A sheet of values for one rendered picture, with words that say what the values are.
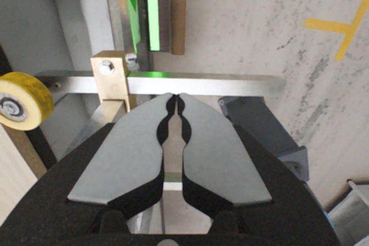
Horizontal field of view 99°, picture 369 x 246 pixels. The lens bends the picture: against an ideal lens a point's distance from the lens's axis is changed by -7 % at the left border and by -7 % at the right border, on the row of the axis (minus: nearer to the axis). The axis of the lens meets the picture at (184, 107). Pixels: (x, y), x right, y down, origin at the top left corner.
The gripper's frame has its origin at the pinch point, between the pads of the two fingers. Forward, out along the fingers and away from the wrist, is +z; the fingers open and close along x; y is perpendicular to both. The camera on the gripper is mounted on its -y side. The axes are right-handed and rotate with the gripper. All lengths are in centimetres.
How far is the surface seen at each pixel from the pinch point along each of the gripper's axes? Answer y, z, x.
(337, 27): 1, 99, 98
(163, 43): 2.2, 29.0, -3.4
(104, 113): 9.0, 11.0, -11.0
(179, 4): -5, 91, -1
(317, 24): 1, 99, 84
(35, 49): 3.1, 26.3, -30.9
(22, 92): 4.3, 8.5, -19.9
